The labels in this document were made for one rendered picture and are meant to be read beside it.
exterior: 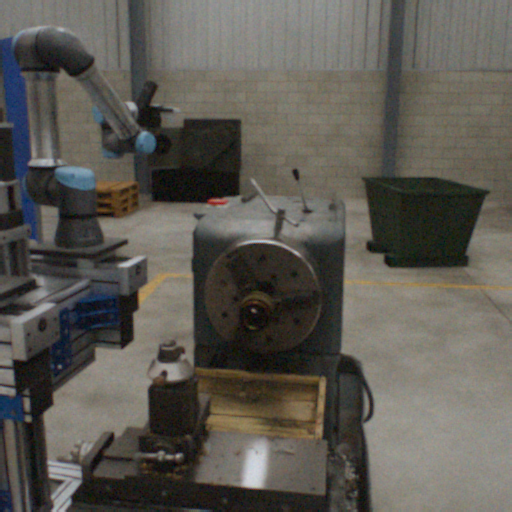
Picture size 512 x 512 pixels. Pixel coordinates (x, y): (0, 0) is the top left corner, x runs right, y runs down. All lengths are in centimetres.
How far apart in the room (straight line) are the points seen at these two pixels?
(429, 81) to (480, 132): 136
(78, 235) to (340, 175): 996
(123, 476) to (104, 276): 86
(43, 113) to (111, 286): 57
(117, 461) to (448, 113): 1099
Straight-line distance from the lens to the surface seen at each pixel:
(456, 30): 1192
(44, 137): 193
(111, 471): 108
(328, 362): 176
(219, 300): 157
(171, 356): 100
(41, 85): 193
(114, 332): 184
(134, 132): 197
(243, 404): 143
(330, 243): 166
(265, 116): 1155
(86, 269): 182
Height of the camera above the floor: 155
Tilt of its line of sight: 14 degrees down
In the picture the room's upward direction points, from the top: 1 degrees clockwise
